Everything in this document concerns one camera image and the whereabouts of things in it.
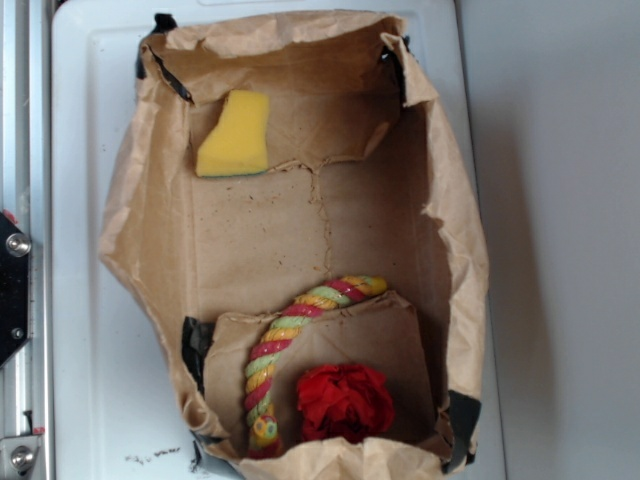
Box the silver corner bracket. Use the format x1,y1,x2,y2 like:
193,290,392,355
0,435,46,480

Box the red paper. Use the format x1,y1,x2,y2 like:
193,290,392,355
297,364,395,444

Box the aluminium frame rail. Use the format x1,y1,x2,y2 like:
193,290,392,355
1,1,57,479

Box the black mounting bracket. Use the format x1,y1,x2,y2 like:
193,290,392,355
0,210,32,367

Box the red yellow green rope toy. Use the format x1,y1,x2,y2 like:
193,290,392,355
244,275,387,459

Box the brown paper bag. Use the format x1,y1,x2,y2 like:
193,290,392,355
99,10,489,479

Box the yellow sponge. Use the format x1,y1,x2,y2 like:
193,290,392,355
195,90,270,178

